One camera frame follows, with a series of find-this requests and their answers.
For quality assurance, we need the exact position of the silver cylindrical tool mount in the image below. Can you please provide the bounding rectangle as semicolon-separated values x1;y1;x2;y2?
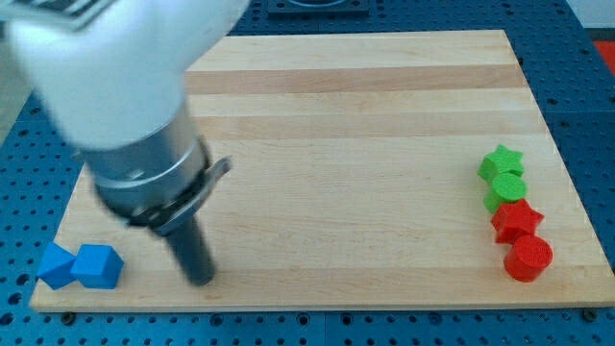
76;105;232;236

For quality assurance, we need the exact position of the green star block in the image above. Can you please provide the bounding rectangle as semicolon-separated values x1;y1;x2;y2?
478;144;525;184

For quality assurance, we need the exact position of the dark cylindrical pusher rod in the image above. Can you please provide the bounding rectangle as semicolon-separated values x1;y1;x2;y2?
165;217;215;286

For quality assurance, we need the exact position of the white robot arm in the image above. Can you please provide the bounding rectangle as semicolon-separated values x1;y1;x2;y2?
1;0;248;285

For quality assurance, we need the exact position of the blue cube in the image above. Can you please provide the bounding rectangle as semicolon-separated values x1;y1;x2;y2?
70;244;124;289

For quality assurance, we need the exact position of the wooden board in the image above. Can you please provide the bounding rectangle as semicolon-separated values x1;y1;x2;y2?
30;30;614;312

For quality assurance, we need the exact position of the green cylinder block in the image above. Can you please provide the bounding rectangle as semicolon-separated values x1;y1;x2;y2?
483;173;528;213

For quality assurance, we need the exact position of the red cylinder block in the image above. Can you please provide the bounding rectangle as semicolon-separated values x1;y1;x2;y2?
504;235;554;283

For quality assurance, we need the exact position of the red star block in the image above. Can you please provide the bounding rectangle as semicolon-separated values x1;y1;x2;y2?
491;199;545;244

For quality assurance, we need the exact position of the blue triangle block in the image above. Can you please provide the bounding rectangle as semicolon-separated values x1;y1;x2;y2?
37;243;76;290

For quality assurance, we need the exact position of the dark square base plate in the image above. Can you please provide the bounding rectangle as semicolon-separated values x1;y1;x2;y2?
266;0;372;16

